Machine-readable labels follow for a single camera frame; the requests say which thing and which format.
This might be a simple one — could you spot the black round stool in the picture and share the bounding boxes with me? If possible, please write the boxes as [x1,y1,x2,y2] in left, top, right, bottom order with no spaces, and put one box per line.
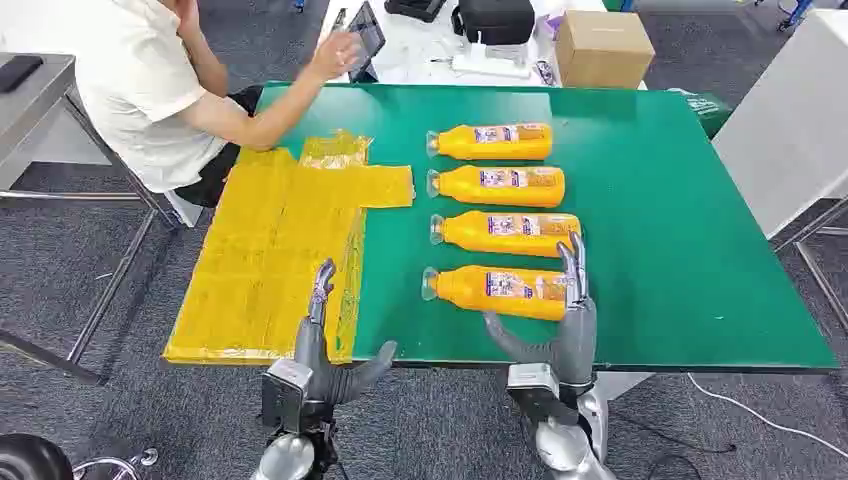
[0,433,160,480]

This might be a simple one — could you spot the black carry bag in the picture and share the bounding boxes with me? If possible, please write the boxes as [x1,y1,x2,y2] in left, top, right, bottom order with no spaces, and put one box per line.
[451,0,537,46]

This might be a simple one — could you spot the white stool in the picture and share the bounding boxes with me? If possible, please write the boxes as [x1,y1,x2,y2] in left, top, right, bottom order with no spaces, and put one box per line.
[162,188,205,230]

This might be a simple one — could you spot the white floor cable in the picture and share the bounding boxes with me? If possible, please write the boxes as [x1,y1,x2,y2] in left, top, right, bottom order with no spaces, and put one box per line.
[685,372,848,462]

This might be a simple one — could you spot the orange drink bottle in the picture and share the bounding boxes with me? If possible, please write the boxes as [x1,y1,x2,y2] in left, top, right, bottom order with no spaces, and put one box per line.
[420,264,570,323]
[426,164,567,209]
[429,210,583,260]
[425,122,554,162]

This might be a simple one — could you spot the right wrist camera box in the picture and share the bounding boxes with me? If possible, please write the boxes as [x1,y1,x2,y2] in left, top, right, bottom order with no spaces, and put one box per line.
[506,362,581,425]

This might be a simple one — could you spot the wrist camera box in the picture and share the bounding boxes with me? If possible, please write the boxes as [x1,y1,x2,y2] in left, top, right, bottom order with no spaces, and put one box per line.
[506,362,581,425]
[260,359,314,432]

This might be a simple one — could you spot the green table mat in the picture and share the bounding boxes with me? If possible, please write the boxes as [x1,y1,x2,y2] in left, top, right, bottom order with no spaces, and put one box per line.
[254,82,841,372]

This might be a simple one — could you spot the brown cardboard box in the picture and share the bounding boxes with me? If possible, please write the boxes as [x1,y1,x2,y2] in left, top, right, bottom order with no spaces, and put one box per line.
[555,9,656,90]

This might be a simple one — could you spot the black phone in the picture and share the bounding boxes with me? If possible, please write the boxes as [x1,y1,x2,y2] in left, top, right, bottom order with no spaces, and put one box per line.
[0,55,45,94]

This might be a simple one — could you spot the crumpled yellow plastic bag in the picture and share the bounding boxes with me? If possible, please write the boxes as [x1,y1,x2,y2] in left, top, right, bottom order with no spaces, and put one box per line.
[298,129,374,170]

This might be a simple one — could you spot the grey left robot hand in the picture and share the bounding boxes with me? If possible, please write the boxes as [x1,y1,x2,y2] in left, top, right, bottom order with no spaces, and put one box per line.
[293,258,399,407]

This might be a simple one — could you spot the black flat case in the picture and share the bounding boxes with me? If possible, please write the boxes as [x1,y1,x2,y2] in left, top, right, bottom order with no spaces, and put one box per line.
[384,0,448,23]

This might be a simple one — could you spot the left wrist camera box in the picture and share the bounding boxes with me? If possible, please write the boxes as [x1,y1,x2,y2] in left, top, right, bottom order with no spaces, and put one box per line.
[260,359,314,432]

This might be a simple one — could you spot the green plastic crate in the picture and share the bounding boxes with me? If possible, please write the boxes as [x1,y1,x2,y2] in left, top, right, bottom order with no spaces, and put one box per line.
[669,87,733,140]

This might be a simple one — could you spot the person's right hand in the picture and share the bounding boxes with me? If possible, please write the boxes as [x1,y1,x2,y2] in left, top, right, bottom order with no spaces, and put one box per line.
[307,29,364,85]

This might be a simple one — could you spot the black tablet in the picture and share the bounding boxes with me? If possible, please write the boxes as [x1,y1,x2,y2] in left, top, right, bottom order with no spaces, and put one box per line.
[345,1,388,84]

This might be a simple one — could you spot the person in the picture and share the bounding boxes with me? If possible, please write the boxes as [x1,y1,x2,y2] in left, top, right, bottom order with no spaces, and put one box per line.
[0,0,364,210]

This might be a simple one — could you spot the steel frame table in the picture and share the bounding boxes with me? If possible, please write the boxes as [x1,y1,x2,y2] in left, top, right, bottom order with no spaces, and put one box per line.
[0,52,183,386]

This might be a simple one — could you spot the black floor cable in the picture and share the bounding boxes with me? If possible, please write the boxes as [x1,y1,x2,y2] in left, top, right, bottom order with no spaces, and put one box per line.
[609,410,738,480]

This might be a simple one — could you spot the white side table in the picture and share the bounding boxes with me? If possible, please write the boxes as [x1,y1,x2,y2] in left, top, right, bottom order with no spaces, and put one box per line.
[712,7,848,333]

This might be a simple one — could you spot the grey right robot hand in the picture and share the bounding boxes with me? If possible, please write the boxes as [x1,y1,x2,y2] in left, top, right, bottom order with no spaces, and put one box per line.
[482,231,599,389]

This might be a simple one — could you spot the yellow plastic sheet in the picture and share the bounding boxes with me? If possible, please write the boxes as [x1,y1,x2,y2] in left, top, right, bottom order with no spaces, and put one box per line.
[162,146,415,367]

